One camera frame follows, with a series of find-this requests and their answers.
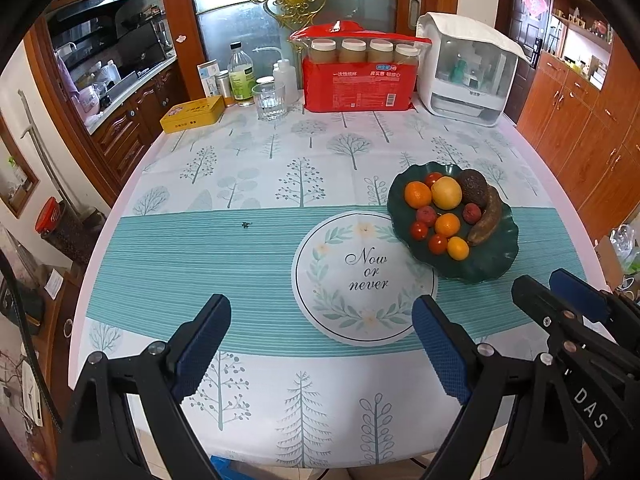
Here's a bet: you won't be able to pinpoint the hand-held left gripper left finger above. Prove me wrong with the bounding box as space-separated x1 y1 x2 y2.
60 294 232 480

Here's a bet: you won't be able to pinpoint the tree print tablecloth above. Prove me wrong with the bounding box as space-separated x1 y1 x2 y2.
70 95 613 468

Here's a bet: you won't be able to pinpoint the red paper cup package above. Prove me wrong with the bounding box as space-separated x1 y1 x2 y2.
290 22 432 113

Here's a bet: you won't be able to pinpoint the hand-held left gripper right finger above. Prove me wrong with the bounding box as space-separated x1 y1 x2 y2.
412 295 596 480

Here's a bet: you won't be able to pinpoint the yellow tin box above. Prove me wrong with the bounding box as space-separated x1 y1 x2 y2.
160 96 225 134

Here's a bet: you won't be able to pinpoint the cardboard box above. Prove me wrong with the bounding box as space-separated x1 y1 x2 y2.
595 235 621 286

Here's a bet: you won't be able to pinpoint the wooden wall cabinets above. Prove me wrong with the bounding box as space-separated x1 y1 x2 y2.
517 52 640 226

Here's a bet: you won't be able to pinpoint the mandarin orange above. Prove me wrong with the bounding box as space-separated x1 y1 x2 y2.
404 181 432 209
434 213 461 238

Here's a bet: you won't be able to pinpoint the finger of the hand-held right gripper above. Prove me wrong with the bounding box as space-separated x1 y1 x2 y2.
511 275 640 391
550 269 640 346

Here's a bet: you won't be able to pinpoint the dark green scalloped plate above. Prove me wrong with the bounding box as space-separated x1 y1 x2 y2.
387 161 521 281

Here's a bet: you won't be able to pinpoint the white squeeze bottle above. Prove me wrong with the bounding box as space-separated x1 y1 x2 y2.
255 46 300 103

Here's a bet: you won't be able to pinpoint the wooden kitchen base cabinet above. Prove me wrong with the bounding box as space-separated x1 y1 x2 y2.
90 60 191 181

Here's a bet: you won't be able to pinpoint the white cup storage cabinet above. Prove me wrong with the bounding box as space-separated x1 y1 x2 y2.
416 11 532 127

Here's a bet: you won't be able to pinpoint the white and blue carton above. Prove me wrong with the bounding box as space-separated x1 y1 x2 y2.
196 60 221 98

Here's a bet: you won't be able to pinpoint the clear plastic bag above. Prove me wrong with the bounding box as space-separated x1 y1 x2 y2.
607 224 640 273

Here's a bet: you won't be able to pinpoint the clear bottle green label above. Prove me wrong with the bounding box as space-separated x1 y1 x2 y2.
227 41 257 107

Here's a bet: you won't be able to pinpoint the dark avocado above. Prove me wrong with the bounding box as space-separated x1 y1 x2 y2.
456 170 490 209

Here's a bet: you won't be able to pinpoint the brown overripe banana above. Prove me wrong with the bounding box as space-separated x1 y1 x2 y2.
466 186 504 247

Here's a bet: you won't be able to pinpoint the large yellow orange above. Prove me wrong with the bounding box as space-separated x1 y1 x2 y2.
431 176 462 210

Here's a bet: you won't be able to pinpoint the clear drinking glass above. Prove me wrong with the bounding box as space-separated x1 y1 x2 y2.
251 82 287 121

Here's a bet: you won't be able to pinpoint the brown wooden door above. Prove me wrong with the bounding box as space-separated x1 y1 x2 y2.
495 0 556 111

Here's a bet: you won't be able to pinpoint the red lidded container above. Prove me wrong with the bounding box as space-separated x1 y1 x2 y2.
35 197 63 233

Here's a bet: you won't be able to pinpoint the wooden picture frame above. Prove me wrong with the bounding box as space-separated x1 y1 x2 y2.
0 115 40 218

